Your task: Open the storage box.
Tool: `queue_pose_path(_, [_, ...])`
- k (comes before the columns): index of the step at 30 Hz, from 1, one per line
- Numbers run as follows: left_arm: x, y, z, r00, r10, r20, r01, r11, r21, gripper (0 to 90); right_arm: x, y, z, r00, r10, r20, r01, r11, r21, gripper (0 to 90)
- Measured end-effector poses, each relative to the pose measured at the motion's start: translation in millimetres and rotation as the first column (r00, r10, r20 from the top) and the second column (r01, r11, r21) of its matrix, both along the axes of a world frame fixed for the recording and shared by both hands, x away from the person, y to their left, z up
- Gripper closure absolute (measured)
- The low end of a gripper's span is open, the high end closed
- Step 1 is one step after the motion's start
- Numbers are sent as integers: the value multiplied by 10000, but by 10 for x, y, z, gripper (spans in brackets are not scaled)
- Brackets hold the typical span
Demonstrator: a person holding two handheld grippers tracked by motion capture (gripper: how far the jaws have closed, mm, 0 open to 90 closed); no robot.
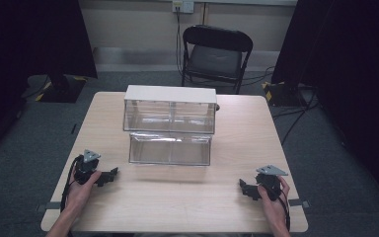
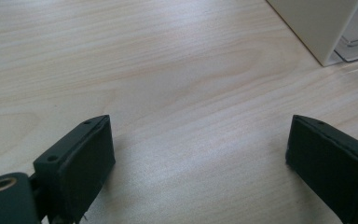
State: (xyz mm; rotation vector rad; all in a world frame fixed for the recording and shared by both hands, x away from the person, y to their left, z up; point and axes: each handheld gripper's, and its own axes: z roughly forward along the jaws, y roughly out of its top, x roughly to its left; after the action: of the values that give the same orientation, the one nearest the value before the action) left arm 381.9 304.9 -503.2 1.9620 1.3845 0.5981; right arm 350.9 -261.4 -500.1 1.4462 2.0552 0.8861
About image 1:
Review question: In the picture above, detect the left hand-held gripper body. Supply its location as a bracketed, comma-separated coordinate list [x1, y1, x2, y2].
[73, 149, 102, 186]

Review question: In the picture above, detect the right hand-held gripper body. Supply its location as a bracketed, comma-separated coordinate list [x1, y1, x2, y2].
[255, 164, 289, 202]

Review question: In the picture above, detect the person's left hand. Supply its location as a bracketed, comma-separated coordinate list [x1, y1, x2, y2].
[63, 170, 103, 215]

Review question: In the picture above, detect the person's right hand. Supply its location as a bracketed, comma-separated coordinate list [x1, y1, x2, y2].
[257, 175, 291, 226]

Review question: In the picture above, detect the clear plastic drawer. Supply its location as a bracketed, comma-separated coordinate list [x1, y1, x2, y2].
[127, 131, 213, 167]

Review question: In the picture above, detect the black stand base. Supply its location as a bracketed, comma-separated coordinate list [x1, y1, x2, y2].
[262, 80, 310, 109]
[34, 73, 89, 104]

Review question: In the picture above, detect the clear cabinet with white top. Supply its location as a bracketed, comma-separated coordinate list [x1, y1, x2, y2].
[122, 84, 218, 135]

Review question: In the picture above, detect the black curtain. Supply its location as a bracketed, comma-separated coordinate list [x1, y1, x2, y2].
[270, 0, 379, 213]
[0, 0, 99, 166]

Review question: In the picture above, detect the black folding chair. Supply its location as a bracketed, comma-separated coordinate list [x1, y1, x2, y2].
[180, 24, 255, 96]

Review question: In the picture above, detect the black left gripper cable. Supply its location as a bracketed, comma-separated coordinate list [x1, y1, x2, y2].
[59, 154, 84, 212]

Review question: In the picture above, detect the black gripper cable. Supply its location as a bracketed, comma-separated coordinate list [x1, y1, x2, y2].
[277, 192, 292, 232]
[59, 154, 84, 212]

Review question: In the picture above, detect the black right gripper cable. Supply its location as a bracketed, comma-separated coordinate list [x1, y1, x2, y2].
[277, 192, 292, 232]

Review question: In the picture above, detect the grey table edge strap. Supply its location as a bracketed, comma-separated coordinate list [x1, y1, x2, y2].
[35, 200, 62, 213]
[287, 197, 312, 209]

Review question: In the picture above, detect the black floor cable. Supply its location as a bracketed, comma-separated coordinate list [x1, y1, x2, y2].
[243, 65, 322, 146]

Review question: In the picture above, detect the black wall socket cable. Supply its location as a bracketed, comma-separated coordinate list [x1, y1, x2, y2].
[175, 9, 186, 78]

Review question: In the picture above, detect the white wall socket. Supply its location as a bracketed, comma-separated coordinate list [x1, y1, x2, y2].
[172, 0, 195, 15]

